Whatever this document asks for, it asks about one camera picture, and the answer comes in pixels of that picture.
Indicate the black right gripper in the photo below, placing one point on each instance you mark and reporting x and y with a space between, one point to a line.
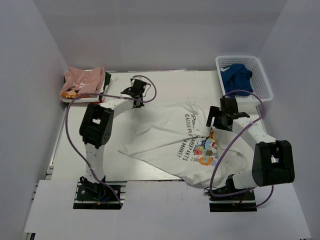
214 112

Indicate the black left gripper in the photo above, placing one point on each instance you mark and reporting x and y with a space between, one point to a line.
141 104

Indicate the white SpongeBob print t-shirt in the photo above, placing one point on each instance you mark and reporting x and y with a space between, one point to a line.
174 138

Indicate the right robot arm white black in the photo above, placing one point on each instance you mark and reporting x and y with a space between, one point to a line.
273 162

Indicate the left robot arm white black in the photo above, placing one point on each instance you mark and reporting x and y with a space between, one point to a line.
96 128

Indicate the folded white green t-shirt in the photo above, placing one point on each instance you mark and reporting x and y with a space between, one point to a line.
92 99

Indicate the blue crumpled t-shirt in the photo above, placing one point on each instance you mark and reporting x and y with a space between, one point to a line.
236 80

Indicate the white plastic basket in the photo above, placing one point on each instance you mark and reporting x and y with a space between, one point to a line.
259 81

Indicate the folded pink t-shirt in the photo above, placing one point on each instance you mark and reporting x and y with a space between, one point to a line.
79 81

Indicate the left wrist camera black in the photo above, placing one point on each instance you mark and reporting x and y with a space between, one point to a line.
137 85

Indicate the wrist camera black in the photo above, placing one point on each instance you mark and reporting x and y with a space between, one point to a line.
137 85
229 105

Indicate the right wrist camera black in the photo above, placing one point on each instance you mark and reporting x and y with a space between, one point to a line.
229 105

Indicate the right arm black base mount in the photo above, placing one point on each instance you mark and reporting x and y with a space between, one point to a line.
244 202

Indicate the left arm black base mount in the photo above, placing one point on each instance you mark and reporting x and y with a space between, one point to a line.
96 196

